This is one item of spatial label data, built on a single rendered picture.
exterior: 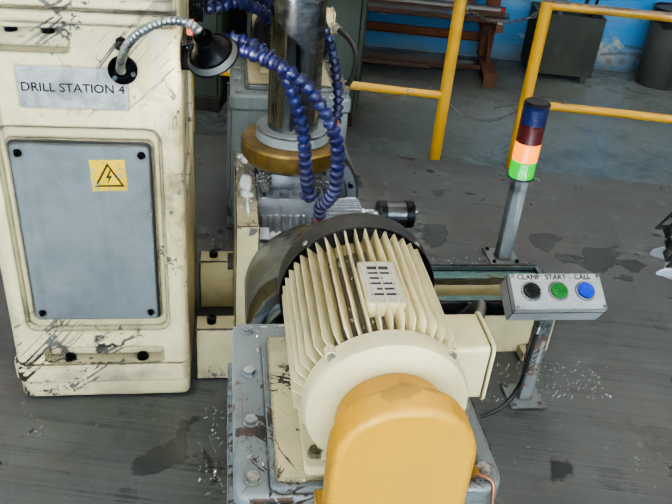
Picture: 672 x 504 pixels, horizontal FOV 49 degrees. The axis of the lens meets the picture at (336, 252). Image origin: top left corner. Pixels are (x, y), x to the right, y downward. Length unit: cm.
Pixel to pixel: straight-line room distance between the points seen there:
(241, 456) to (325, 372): 19
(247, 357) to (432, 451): 36
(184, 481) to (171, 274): 34
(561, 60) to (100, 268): 523
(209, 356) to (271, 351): 50
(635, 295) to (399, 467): 134
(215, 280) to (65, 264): 42
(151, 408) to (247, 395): 53
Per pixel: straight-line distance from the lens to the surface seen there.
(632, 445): 150
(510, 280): 132
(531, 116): 174
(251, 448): 83
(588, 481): 140
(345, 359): 66
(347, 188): 157
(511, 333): 158
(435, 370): 69
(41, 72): 113
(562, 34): 612
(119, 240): 122
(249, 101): 176
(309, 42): 123
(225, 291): 160
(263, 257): 120
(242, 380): 90
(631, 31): 676
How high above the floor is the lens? 176
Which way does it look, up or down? 31 degrees down
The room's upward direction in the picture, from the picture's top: 5 degrees clockwise
